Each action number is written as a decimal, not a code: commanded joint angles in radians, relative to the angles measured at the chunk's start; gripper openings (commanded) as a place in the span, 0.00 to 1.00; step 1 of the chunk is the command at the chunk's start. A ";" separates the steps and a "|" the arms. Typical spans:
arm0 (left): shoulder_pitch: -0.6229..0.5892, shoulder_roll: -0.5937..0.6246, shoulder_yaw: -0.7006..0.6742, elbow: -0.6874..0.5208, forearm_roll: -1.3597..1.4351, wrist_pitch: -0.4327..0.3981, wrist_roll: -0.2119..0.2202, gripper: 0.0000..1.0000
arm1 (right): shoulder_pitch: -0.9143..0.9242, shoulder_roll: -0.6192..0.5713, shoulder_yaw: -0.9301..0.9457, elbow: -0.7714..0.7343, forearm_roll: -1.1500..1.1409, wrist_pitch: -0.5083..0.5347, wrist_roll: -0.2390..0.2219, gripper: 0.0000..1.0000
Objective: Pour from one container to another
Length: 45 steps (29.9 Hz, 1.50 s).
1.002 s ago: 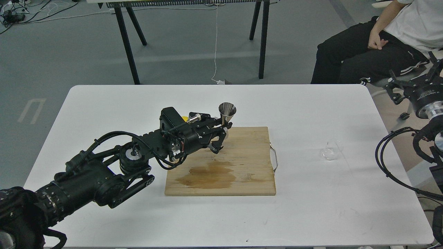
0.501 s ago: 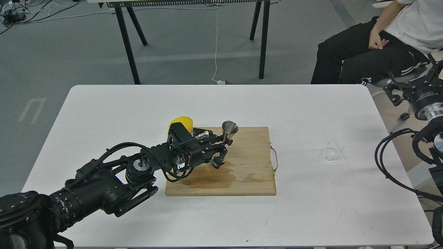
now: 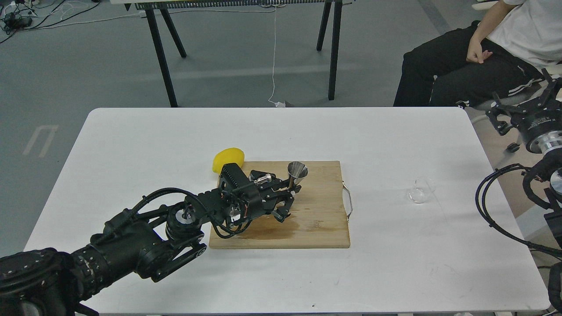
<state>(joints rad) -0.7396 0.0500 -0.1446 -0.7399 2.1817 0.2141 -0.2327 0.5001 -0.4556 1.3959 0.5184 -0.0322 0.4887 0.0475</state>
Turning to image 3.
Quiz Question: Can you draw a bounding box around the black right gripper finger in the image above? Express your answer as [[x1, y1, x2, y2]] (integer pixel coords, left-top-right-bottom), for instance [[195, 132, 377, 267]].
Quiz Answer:
[[540, 68, 561, 111], [486, 100, 531, 136]]

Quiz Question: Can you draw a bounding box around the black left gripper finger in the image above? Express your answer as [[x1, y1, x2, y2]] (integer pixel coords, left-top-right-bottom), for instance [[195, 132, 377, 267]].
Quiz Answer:
[[263, 195, 294, 223], [269, 178, 302, 198]]

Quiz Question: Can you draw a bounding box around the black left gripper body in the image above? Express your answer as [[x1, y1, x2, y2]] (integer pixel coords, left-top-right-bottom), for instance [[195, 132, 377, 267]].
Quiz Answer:
[[219, 163, 281, 222]]

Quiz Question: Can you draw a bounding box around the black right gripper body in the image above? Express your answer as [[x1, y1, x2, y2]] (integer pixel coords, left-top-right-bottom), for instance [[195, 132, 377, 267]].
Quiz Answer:
[[520, 108, 562, 154]]

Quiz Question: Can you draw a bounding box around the steel jigger measuring cup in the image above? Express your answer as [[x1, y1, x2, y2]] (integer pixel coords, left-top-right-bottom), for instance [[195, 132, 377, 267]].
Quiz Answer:
[[287, 161, 309, 190]]

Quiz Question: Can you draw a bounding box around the clear glass cup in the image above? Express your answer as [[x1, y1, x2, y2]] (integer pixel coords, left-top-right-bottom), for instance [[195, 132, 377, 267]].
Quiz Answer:
[[407, 176, 437, 204]]

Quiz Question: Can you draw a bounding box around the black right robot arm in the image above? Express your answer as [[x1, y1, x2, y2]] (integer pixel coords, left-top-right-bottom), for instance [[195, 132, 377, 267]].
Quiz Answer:
[[472, 65, 561, 316]]

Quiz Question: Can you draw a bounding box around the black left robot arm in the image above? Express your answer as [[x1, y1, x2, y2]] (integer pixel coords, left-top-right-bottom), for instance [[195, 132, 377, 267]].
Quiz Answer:
[[0, 162, 308, 316]]

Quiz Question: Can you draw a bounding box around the grey office chair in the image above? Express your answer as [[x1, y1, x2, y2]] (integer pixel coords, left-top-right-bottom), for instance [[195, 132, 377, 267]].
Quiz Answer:
[[475, 64, 561, 152]]

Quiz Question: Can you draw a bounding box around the wooden cutting board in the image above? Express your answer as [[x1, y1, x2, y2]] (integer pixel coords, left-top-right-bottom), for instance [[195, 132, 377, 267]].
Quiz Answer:
[[209, 161, 350, 249]]

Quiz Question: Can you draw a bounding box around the yellow lemon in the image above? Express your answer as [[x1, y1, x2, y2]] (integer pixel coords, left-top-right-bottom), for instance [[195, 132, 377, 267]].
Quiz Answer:
[[212, 147, 245, 174]]

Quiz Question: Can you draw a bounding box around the seated person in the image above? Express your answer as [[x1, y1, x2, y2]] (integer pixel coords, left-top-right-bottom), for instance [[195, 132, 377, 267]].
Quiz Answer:
[[393, 0, 562, 108]]

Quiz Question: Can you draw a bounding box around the black-legged background table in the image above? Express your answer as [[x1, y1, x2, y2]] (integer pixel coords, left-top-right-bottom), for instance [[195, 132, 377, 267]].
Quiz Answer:
[[110, 0, 353, 108]]

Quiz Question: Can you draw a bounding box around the white hanging cable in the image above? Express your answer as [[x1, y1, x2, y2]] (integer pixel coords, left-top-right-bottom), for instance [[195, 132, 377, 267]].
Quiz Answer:
[[267, 6, 287, 108]]

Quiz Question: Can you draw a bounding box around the cable bundle on floor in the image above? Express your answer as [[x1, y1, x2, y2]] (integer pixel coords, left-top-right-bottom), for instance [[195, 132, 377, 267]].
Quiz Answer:
[[0, 0, 145, 43]]

